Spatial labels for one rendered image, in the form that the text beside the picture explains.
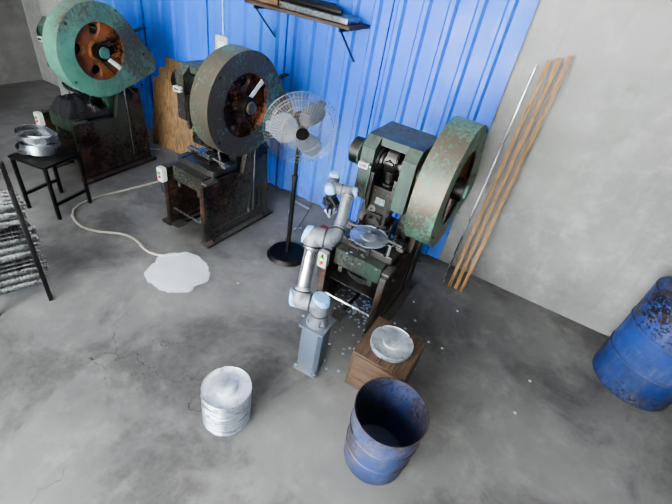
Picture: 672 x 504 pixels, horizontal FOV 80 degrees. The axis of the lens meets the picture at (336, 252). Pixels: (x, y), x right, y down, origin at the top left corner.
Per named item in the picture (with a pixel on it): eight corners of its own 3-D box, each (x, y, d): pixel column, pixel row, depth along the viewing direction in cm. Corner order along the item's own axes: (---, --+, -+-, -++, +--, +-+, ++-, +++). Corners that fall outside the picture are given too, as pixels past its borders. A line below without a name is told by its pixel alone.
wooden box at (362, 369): (391, 411, 275) (404, 380, 254) (344, 381, 288) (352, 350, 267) (413, 371, 304) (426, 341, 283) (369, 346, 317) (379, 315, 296)
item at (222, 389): (257, 401, 234) (257, 400, 234) (206, 416, 222) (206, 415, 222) (244, 362, 254) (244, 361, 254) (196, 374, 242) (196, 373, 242)
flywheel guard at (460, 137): (419, 268, 254) (463, 145, 205) (379, 250, 263) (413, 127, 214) (465, 207, 329) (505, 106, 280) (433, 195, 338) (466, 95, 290)
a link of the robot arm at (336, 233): (341, 246, 243) (359, 183, 266) (324, 241, 244) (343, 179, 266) (340, 255, 253) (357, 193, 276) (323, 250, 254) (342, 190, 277)
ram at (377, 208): (381, 228, 290) (390, 192, 272) (363, 220, 295) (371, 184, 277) (391, 219, 302) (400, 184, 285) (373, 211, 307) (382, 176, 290)
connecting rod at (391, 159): (387, 201, 279) (399, 155, 259) (372, 195, 283) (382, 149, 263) (399, 191, 295) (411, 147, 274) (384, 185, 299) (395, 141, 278)
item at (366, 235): (342, 237, 293) (342, 236, 293) (361, 221, 314) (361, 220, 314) (377, 254, 283) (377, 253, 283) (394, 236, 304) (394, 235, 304)
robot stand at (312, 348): (314, 379, 286) (322, 337, 259) (292, 366, 291) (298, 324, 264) (326, 361, 300) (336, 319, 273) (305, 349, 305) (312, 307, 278)
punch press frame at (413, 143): (369, 318, 319) (415, 162, 240) (324, 293, 334) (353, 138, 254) (408, 270, 377) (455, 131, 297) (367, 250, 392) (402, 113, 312)
